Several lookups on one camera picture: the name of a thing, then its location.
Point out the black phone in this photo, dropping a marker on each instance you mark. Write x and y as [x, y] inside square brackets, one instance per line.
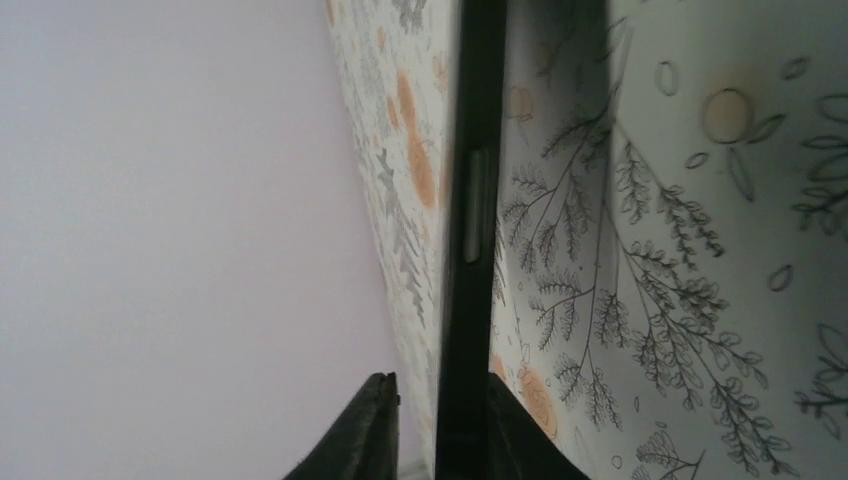
[475, 121]

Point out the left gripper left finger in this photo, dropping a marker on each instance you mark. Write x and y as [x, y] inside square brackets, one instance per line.
[362, 443]

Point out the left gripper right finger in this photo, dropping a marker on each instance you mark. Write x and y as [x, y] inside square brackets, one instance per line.
[518, 449]

